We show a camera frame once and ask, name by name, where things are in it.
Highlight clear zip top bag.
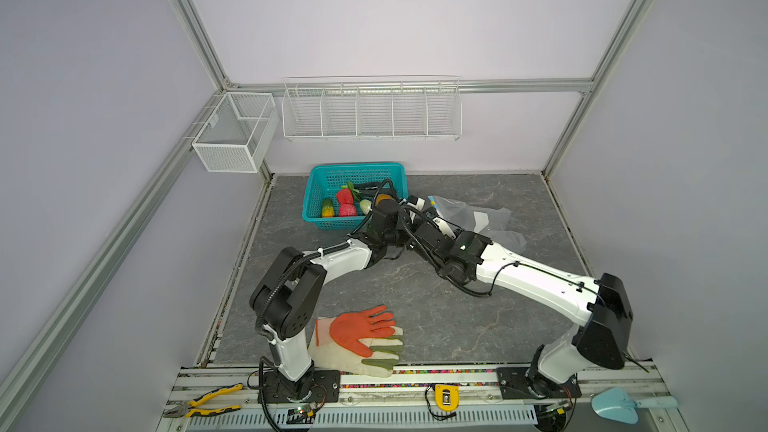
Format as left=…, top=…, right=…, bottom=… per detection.
left=429, top=196, right=527, bottom=254

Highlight teal plastic basket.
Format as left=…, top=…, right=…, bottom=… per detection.
left=302, top=163, right=408, bottom=230

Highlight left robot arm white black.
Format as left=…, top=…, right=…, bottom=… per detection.
left=248, top=179, right=413, bottom=401

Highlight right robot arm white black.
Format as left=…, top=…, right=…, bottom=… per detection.
left=398, top=202, right=634, bottom=399

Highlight red toy strawberry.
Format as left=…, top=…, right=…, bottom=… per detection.
left=336, top=188, right=355, bottom=205

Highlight green striped work glove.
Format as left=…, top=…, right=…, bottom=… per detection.
left=308, top=325, right=404, bottom=378

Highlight yellow tape measure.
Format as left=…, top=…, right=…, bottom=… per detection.
left=424, top=384, right=460, bottom=421

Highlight white mesh box basket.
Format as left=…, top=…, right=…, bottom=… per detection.
left=192, top=92, right=280, bottom=173

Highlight teal plastic scoop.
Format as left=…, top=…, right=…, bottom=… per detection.
left=591, top=387, right=679, bottom=425

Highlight yellow black pliers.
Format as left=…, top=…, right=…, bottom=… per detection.
left=162, top=383, right=244, bottom=418

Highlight white wire shelf basket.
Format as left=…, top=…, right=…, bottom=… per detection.
left=282, top=76, right=463, bottom=141

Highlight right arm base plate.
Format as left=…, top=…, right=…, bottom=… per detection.
left=496, top=366, right=582, bottom=400

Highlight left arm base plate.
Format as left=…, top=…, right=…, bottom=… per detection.
left=259, top=368, right=341, bottom=404

